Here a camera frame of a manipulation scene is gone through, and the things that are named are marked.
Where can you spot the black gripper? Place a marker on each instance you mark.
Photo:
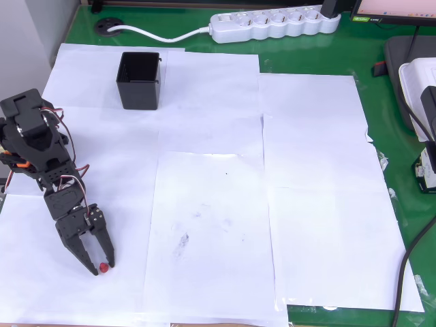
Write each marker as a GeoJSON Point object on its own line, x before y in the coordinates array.
{"type": "Point", "coordinates": [75, 227]}

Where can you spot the small red object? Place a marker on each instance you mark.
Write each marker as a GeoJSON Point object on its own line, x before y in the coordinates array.
{"type": "Point", "coordinates": [104, 268]}

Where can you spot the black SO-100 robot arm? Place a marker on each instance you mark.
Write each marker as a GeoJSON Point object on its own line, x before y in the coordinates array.
{"type": "Point", "coordinates": [30, 136]}

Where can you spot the black square container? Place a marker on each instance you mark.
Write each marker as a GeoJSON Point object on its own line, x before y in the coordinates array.
{"type": "Point", "coordinates": [139, 93]}

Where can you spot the white paper sheet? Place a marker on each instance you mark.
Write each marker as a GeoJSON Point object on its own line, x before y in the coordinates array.
{"type": "Point", "coordinates": [85, 68]}
{"type": "Point", "coordinates": [306, 119]}
{"type": "Point", "coordinates": [211, 102]}
{"type": "Point", "coordinates": [340, 255]}
{"type": "Point", "coordinates": [34, 293]}
{"type": "Point", "coordinates": [129, 153]}
{"type": "Point", "coordinates": [211, 238]}

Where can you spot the black orange table clamp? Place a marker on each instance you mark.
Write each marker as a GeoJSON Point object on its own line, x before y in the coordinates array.
{"type": "Point", "coordinates": [21, 165]}

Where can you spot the black round desk grommet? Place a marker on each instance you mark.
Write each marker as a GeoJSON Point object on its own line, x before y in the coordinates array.
{"type": "Point", "coordinates": [102, 25]}

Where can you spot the white power strip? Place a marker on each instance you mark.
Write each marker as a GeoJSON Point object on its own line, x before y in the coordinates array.
{"type": "Point", "coordinates": [272, 29]}

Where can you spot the small black red device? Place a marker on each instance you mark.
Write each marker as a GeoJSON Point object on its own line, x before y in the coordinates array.
{"type": "Point", "coordinates": [379, 69]}

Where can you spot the black plug adapter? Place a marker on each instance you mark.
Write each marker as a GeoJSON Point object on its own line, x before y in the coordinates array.
{"type": "Point", "coordinates": [330, 7]}

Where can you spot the dark grey rounded pad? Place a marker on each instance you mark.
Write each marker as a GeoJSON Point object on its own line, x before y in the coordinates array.
{"type": "Point", "coordinates": [395, 85]}

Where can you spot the white plastic container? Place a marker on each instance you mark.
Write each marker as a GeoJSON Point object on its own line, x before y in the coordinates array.
{"type": "Point", "coordinates": [410, 78]}

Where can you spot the black webcam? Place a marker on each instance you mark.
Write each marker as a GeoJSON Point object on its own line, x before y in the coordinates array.
{"type": "Point", "coordinates": [430, 102]}

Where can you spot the black computer monitor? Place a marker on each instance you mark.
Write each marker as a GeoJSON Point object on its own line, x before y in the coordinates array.
{"type": "Point", "coordinates": [395, 10]}

